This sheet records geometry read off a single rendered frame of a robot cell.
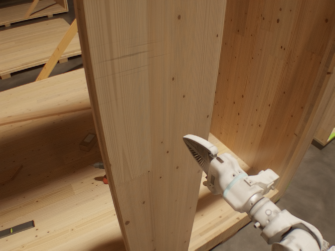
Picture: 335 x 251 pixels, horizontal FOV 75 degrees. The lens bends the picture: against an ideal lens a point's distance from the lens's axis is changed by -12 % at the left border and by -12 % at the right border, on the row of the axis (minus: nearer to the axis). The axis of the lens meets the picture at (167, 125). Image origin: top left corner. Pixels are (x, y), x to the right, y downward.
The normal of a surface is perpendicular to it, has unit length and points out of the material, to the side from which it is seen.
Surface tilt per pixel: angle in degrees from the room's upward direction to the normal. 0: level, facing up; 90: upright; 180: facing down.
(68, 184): 0
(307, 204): 0
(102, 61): 90
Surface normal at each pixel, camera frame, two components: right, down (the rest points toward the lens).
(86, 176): 0.01, -0.78
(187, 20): 0.53, 0.53
